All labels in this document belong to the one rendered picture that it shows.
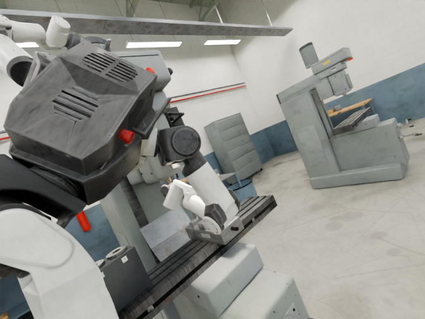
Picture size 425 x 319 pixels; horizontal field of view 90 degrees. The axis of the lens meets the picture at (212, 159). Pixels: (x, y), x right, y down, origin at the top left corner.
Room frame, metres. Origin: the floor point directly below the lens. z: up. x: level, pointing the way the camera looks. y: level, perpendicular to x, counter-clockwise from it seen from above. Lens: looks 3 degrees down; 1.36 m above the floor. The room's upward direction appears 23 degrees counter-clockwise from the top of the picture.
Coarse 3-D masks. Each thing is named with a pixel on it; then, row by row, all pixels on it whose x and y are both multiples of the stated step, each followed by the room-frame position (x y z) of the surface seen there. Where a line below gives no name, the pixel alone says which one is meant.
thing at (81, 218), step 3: (81, 213) 4.24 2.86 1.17; (84, 213) 4.31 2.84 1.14; (78, 216) 4.21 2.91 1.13; (81, 216) 4.22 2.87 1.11; (84, 216) 4.27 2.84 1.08; (78, 219) 4.22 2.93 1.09; (81, 219) 4.22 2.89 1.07; (84, 219) 4.25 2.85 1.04; (81, 222) 4.21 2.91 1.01; (84, 222) 4.23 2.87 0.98; (87, 222) 4.27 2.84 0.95; (81, 225) 4.22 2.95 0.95; (84, 225) 4.22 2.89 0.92; (87, 225) 4.25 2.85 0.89; (84, 228) 4.21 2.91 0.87; (87, 228) 4.23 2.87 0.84
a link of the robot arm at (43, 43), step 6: (36, 24) 0.85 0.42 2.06; (42, 30) 0.86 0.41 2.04; (42, 36) 0.86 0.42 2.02; (36, 42) 0.88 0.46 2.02; (42, 42) 0.88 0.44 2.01; (48, 42) 0.93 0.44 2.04; (42, 48) 0.91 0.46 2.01; (48, 48) 0.93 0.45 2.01; (54, 48) 0.95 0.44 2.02; (60, 48) 0.98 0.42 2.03
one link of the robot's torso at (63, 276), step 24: (0, 216) 0.35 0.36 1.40; (24, 216) 0.37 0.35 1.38; (0, 240) 0.34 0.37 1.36; (24, 240) 0.36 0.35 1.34; (48, 240) 0.39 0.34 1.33; (72, 240) 0.42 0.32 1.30; (24, 264) 0.36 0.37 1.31; (48, 264) 0.37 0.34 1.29; (72, 264) 0.41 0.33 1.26; (24, 288) 0.45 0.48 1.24; (48, 288) 0.37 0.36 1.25; (72, 288) 0.40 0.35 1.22; (96, 288) 0.44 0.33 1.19; (48, 312) 0.37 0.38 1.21; (72, 312) 0.40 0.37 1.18; (96, 312) 0.43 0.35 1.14
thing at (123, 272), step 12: (120, 252) 0.90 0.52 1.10; (132, 252) 0.91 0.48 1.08; (96, 264) 0.87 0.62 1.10; (108, 264) 0.84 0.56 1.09; (120, 264) 0.87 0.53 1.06; (132, 264) 0.90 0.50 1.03; (108, 276) 0.83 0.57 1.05; (120, 276) 0.86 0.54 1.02; (132, 276) 0.88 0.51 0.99; (144, 276) 0.92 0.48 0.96; (108, 288) 0.82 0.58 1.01; (120, 288) 0.84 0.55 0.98; (132, 288) 0.87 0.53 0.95; (144, 288) 0.90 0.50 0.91; (120, 300) 0.83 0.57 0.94
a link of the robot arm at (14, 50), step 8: (0, 16) 0.71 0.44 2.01; (0, 24) 0.69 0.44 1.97; (8, 24) 0.71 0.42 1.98; (0, 32) 0.67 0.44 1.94; (0, 40) 0.65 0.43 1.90; (8, 40) 0.67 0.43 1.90; (0, 48) 0.64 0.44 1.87; (8, 48) 0.64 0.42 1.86; (16, 48) 0.66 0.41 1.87; (0, 56) 0.63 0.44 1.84; (8, 56) 0.63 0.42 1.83; (0, 64) 0.64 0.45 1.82
